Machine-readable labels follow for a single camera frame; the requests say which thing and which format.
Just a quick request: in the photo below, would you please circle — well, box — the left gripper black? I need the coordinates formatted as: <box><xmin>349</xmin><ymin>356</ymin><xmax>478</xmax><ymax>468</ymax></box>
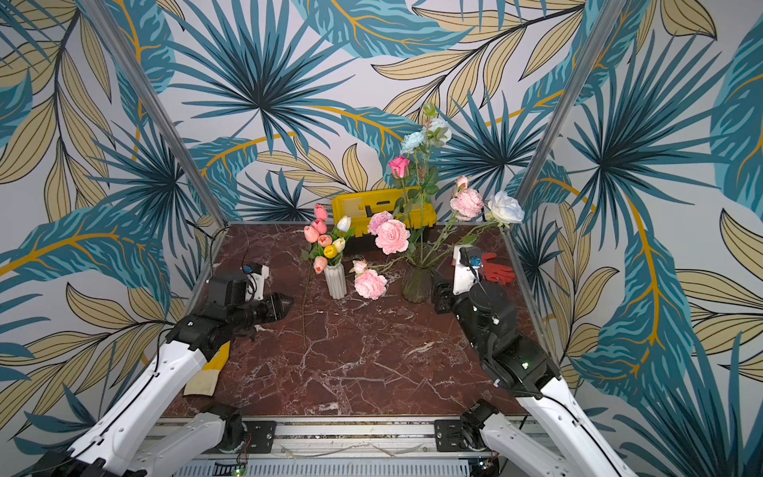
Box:
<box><xmin>229</xmin><ymin>290</ymin><xmax>296</xmax><ymax>333</ymax></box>

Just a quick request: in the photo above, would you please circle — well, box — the white ribbed vase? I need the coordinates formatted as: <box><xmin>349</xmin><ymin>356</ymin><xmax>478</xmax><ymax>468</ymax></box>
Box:
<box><xmin>323</xmin><ymin>264</ymin><xmax>347</xmax><ymax>300</ymax></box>

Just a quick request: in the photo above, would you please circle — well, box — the white rose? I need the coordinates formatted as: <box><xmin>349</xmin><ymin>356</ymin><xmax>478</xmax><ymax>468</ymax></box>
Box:
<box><xmin>458</xmin><ymin>191</ymin><xmax>526</xmax><ymax>246</ymax></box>

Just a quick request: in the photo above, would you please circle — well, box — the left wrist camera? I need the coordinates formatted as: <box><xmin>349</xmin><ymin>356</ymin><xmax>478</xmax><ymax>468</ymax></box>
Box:
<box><xmin>242</xmin><ymin>262</ymin><xmax>269</xmax><ymax>301</ymax></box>

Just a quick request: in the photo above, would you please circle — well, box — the double pink peony stem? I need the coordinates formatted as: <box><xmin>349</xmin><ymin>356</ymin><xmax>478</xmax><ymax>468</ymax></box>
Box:
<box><xmin>435</xmin><ymin>175</ymin><xmax>484</xmax><ymax>248</ymax></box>

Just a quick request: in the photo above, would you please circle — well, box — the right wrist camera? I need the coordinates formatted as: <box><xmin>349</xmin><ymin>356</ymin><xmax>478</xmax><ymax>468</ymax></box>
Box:
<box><xmin>453</xmin><ymin>246</ymin><xmax>483</xmax><ymax>295</ymax></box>

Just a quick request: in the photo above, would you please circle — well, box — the pale blue flower stem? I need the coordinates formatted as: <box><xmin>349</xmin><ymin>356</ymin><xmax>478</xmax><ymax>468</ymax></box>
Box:
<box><xmin>397</xmin><ymin>103</ymin><xmax>452</xmax><ymax>230</ymax></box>

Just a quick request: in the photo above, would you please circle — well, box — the pink carnation flower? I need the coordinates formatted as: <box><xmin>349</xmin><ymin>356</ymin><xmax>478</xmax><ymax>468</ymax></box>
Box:
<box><xmin>368</xmin><ymin>211</ymin><xmax>393</xmax><ymax>236</ymax></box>

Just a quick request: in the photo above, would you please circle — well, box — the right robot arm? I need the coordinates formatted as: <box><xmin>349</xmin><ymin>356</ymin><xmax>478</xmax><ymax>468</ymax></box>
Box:
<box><xmin>432</xmin><ymin>279</ymin><xmax>634</xmax><ymax>476</ymax></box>

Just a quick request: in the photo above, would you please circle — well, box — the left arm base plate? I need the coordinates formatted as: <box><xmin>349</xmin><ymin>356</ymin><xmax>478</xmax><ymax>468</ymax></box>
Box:
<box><xmin>218</xmin><ymin>421</ymin><xmax>276</xmax><ymax>454</ymax></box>

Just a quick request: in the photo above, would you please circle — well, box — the low pink peony stem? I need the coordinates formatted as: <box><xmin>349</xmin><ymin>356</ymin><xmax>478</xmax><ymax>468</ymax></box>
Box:
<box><xmin>352</xmin><ymin>258</ymin><xmax>403</xmax><ymax>300</ymax></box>

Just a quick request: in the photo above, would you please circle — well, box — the light pink rose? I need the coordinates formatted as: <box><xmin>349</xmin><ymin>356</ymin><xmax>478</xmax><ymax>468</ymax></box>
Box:
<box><xmin>300</xmin><ymin>264</ymin><xmax>313</xmax><ymax>351</ymax></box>

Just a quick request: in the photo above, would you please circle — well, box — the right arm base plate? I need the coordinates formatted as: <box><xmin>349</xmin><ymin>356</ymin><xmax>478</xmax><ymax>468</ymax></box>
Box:
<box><xmin>433</xmin><ymin>419</ymin><xmax>490</xmax><ymax>452</ymax></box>

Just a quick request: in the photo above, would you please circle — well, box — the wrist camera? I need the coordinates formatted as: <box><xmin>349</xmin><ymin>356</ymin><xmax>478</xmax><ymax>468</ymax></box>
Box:
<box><xmin>453</xmin><ymin>246</ymin><xmax>483</xmax><ymax>295</ymax></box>
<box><xmin>242</xmin><ymin>262</ymin><xmax>269</xmax><ymax>301</ymax></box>

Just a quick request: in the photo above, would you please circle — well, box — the yellow black toolbox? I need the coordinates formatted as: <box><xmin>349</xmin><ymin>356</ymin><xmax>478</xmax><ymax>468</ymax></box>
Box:
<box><xmin>332</xmin><ymin>188</ymin><xmax>437</xmax><ymax>254</ymax></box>

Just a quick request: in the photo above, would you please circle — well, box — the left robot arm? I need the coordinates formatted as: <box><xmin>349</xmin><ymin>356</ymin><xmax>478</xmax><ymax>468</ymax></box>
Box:
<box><xmin>25</xmin><ymin>272</ymin><xmax>294</xmax><ymax>476</ymax></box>

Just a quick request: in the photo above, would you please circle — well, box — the tulip bouquet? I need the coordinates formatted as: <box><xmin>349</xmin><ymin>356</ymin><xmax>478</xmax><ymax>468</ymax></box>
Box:
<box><xmin>302</xmin><ymin>204</ymin><xmax>354</xmax><ymax>274</ymax></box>

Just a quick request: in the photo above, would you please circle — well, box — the pink peony flower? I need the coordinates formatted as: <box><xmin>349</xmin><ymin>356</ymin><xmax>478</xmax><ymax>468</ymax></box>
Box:
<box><xmin>375</xmin><ymin>220</ymin><xmax>411</xmax><ymax>256</ymax></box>

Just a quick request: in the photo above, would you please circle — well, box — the red glove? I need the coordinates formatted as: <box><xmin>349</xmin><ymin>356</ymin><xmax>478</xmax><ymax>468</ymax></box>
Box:
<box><xmin>479</xmin><ymin>252</ymin><xmax>517</xmax><ymax>286</ymax></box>

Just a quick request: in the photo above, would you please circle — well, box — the clear glass vase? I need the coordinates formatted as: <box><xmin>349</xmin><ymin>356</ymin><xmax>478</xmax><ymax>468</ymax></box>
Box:
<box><xmin>401</xmin><ymin>264</ymin><xmax>433</xmax><ymax>303</ymax></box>

